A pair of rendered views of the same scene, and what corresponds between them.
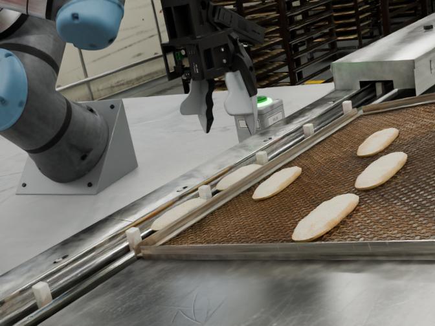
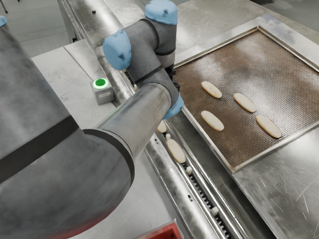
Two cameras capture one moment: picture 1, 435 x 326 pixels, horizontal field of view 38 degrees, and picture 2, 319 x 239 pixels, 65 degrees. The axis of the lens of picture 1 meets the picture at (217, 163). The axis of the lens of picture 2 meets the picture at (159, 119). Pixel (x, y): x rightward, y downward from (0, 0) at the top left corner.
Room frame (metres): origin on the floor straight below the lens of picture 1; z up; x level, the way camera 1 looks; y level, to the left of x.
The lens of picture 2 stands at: (0.67, 0.51, 1.55)
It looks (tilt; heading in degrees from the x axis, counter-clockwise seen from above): 50 degrees down; 291
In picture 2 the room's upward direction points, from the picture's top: straight up
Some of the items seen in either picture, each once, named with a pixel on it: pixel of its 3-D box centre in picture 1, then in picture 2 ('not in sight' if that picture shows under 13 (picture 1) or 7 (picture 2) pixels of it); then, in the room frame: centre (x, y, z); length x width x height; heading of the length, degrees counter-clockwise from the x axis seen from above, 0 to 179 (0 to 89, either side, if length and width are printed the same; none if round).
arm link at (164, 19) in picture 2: not in sight; (160, 27); (0.87, -0.01, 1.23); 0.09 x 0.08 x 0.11; 68
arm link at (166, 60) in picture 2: not in sight; (162, 54); (0.87, -0.02, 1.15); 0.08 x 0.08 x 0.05
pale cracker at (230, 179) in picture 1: (239, 175); (157, 121); (0.88, -0.03, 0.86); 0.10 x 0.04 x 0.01; 138
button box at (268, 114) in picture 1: (263, 130); (103, 93); (1.15, -0.10, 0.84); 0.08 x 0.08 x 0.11; 48
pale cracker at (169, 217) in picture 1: (179, 212); (175, 150); (0.78, 0.06, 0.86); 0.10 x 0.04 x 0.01; 138
